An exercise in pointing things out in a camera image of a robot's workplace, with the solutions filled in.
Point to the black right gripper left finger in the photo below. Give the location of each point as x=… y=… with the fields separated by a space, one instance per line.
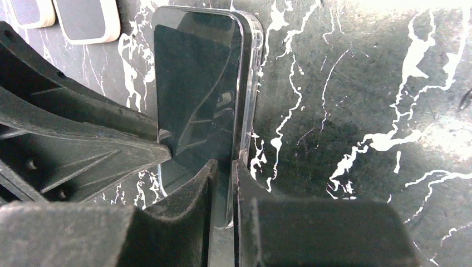
x=175 y=231

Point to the beige phone case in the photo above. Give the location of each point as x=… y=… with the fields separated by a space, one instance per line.
x=110 y=33

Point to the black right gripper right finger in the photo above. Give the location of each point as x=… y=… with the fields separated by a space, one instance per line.
x=284 y=231

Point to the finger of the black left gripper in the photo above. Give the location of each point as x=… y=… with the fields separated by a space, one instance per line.
x=46 y=157
x=32 y=78

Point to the clear magsafe phone case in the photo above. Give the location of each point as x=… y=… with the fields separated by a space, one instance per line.
x=254 y=92

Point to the pink phone case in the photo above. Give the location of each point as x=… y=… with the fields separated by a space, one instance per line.
x=47 y=12

